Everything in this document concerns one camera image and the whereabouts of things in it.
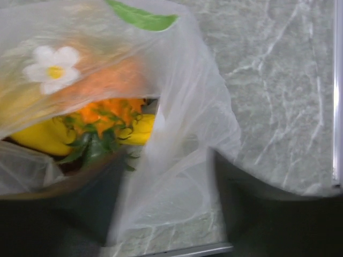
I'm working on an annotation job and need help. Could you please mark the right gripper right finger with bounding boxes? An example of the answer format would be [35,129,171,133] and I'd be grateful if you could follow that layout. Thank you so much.
[213,150,342,256]

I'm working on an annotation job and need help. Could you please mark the yellow bell pepper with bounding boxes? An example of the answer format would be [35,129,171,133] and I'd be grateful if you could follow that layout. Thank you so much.
[10,117,77,156]

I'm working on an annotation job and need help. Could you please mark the orange spiky pineapple toy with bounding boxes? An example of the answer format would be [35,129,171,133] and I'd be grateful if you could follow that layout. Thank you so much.
[57,98,146,168]

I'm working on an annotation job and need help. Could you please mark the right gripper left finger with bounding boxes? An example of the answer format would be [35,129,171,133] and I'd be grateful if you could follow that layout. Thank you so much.
[1,157,125,256]

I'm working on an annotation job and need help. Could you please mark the transparent plastic bag with fruit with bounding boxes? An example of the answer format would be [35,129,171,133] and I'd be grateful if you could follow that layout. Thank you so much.
[1,1,240,245]

